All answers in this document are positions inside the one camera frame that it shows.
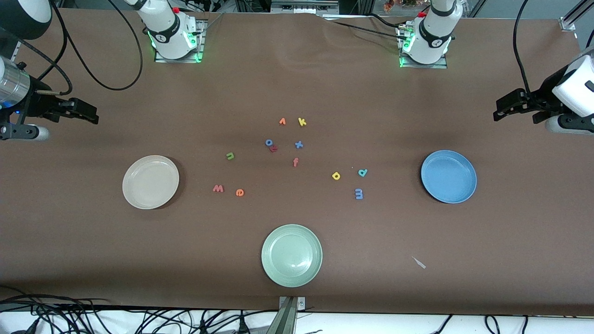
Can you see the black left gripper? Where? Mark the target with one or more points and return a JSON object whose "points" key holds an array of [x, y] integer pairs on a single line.
{"points": [[541, 98]]}

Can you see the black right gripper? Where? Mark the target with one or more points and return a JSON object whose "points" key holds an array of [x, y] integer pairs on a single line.
{"points": [[38, 105]]}

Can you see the blue foam letter m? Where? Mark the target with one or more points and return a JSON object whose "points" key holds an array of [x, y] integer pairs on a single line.
{"points": [[358, 193]]}

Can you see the blue round plate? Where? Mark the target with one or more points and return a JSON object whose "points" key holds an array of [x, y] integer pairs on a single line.
{"points": [[448, 176]]}

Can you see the beige round plate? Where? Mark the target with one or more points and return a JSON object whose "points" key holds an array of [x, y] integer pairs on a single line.
{"points": [[151, 182]]}

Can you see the white paper scrap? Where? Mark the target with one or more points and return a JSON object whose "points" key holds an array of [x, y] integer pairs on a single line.
{"points": [[419, 262]]}

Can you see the brown table cover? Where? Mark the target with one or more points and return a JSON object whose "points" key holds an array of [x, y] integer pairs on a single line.
{"points": [[297, 83]]}

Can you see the pale green round plate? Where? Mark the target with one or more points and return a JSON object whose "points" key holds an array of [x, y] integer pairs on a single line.
{"points": [[291, 256]]}

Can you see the aluminium frame profile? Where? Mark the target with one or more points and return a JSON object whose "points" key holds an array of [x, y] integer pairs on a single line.
{"points": [[568, 23], [15, 51]]}

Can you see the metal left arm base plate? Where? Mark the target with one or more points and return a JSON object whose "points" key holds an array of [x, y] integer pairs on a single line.
{"points": [[424, 66]]}

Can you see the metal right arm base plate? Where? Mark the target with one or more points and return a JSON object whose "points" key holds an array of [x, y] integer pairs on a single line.
{"points": [[178, 58]]}

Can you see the grey metal rail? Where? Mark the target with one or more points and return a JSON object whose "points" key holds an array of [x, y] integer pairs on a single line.
{"points": [[304, 5]]}

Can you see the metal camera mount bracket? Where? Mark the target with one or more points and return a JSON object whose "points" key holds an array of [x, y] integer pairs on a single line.
{"points": [[290, 304]]}

